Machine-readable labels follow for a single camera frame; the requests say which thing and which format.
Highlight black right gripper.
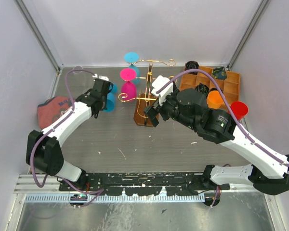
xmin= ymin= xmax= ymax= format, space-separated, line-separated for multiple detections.
xmin=143 ymin=87 xmax=197 ymax=130

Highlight blue wine glass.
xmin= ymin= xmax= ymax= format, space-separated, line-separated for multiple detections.
xmin=124 ymin=52 xmax=141 ymax=85
xmin=103 ymin=84 xmax=118 ymax=112

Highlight clear wine glass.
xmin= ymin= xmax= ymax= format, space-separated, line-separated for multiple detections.
xmin=72 ymin=66 xmax=94 ymax=96

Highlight pink wine glass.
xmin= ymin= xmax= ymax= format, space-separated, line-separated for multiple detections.
xmin=120 ymin=68 xmax=137 ymax=101

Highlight orange wine glass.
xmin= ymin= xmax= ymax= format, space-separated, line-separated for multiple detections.
xmin=207 ymin=90 xmax=224 ymax=109

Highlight red wine glass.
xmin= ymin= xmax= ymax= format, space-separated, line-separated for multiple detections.
xmin=230 ymin=101 xmax=249 ymax=120

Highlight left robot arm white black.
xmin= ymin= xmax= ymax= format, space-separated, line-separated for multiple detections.
xmin=26 ymin=76 xmax=113 ymax=191

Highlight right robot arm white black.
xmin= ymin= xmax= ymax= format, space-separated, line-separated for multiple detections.
xmin=144 ymin=89 xmax=289 ymax=195

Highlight dark rolled cloth front left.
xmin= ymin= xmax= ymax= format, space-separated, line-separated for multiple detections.
xmin=195 ymin=83 xmax=209 ymax=95

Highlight dark rolled cloth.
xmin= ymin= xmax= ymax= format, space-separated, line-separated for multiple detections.
xmin=195 ymin=83 xmax=209 ymax=95
xmin=212 ymin=66 xmax=227 ymax=80
xmin=184 ymin=61 xmax=199 ymax=70

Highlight colourful packet under left gripper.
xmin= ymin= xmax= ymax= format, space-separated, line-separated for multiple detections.
xmin=37 ymin=96 xmax=72 ymax=129

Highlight dark rolled cloth rear left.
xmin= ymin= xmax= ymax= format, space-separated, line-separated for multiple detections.
xmin=184 ymin=61 xmax=199 ymax=70

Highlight dark rolled cloth rear right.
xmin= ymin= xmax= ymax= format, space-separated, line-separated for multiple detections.
xmin=212 ymin=66 xmax=227 ymax=80

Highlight wooden compartment tray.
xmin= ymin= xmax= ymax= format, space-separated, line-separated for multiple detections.
xmin=179 ymin=71 xmax=240 ymax=105

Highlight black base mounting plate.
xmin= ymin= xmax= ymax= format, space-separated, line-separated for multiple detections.
xmin=59 ymin=171 xmax=231 ymax=197

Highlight gold wire glass rack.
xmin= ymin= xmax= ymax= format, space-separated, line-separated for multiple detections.
xmin=118 ymin=59 xmax=176 ymax=127

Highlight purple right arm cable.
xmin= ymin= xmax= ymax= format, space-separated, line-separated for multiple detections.
xmin=155 ymin=68 xmax=289 ymax=209

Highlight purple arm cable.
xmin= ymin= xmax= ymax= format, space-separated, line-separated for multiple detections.
xmin=30 ymin=68 xmax=105 ymax=207
xmin=155 ymin=68 xmax=289 ymax=209

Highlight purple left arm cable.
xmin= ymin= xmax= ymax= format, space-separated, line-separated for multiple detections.
xmin=30 ymin=68 xmax=105 ymax=207

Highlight white slotted cable duct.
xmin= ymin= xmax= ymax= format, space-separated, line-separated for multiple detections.
xmin=24 ymin=193 xmax=205 ymax=204

